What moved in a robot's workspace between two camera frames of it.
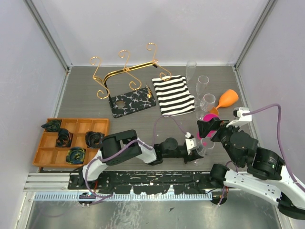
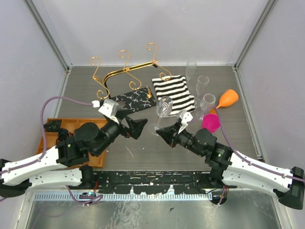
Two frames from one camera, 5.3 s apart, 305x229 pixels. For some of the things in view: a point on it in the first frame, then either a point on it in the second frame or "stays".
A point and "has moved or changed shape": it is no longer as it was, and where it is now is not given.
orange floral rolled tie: (64, 138) stays
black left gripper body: (181, 153) -> (113, 130)
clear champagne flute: (202, 80) stays
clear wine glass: (206, 143) has moved or changed shape
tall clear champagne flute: (191, 66) stays
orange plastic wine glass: (229, 98) stays
